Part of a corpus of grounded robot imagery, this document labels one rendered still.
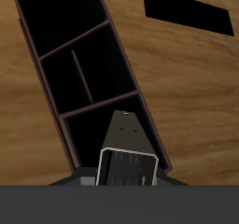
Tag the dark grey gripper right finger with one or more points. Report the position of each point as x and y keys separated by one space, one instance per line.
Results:
x=165 y=178

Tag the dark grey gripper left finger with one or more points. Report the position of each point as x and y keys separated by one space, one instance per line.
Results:
x=81 y=175

